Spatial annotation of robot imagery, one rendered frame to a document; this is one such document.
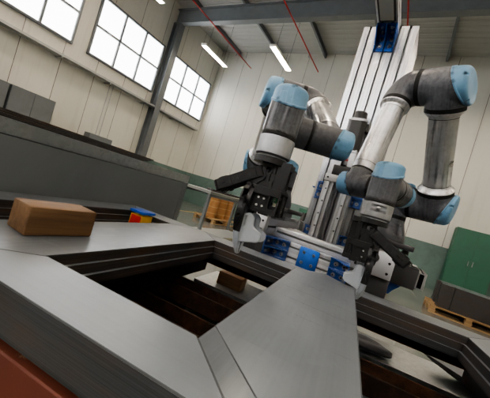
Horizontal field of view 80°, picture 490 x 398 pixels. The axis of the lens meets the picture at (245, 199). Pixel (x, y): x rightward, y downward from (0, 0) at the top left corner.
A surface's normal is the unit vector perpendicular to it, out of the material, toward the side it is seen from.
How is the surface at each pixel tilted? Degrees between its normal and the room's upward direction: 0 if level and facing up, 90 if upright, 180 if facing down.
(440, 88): 120
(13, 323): 90
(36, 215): 90
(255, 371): 0
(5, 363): 90
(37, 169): 90
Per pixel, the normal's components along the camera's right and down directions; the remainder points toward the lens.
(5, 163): 0.89, 0.28
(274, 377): 0.29, -0.96
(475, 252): -0.47, -0.13
